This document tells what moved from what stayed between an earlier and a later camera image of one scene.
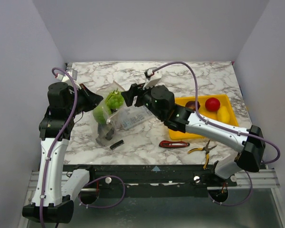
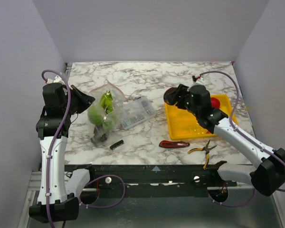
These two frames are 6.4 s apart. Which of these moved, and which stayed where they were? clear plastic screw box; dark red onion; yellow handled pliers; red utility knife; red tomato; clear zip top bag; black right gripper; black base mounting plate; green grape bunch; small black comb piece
Moved: black right gripper; green grape bunch; clear zip top bag; dark red onion
Stayed: red utility knife; clear plastic screw box; yellow handled pliers; red tomato; small black comb piece; black base mounting plate
